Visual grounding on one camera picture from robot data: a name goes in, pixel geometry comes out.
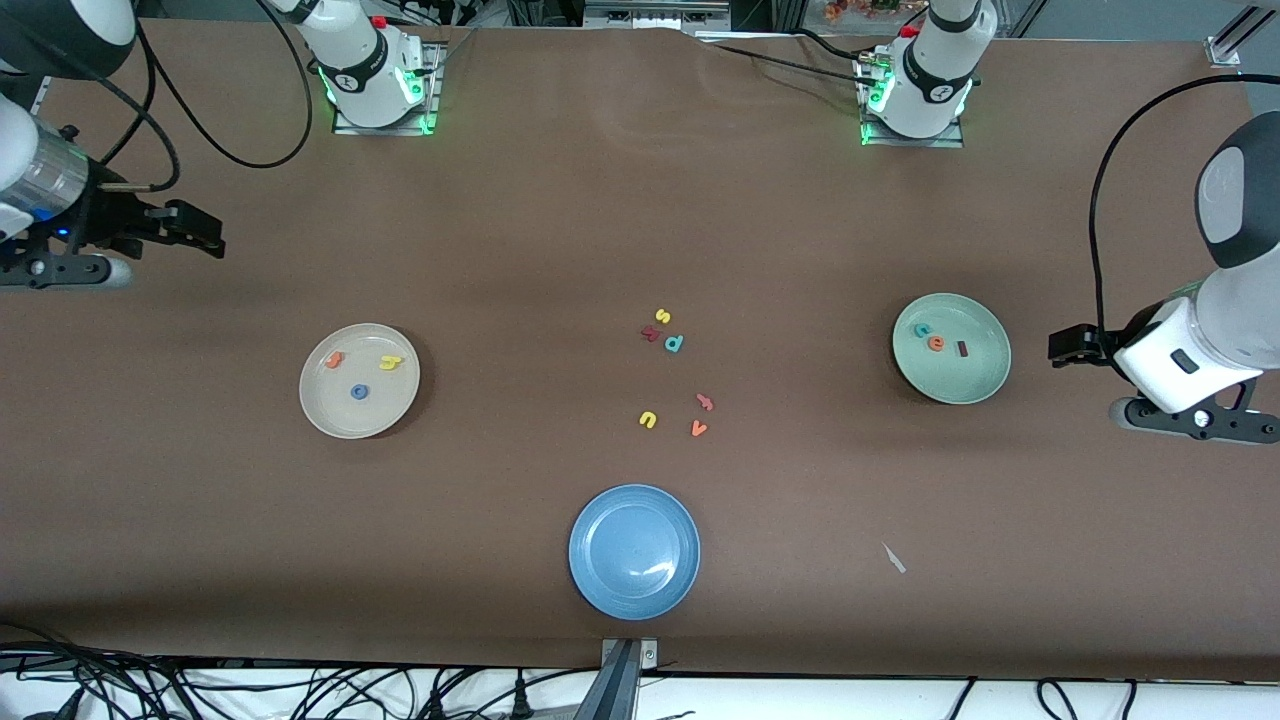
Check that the aluminium frame rail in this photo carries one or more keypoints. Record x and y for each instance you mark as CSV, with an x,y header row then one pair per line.
x,y
40,95
1235,40

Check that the blue round plate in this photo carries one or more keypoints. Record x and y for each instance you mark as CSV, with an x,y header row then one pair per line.
x,y
634,552

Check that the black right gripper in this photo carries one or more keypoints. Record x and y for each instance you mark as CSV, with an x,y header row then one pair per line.
x,y
108,217

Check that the orange artificial flowers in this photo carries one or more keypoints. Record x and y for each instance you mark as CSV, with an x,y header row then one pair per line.
x,y
860,8

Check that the white paper scrap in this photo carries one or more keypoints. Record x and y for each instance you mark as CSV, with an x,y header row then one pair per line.
x,y
894,559

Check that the green round plate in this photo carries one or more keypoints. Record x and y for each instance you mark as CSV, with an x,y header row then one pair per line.
x,y
960,385

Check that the dark grey mount pole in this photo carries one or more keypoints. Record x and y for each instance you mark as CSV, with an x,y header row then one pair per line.
x,y
612,690

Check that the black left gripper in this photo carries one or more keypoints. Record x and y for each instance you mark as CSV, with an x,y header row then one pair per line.
x,y
1098,347

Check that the brown table cover sheet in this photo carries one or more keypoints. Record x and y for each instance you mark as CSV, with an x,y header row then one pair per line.
x,y
640,200

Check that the silver clamp bracket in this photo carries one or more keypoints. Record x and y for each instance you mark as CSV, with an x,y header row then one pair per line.
x,y
648,653

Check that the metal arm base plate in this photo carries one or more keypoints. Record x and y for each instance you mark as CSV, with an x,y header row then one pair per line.
x,y
432,100
945,142

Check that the beige round plate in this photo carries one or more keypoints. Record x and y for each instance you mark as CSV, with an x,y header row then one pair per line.
x,y
360,415

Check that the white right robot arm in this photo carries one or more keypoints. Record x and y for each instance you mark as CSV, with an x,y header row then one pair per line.
x,y
370,80

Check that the grey metal box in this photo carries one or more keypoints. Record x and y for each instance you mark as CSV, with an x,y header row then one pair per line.
x,y
655,12

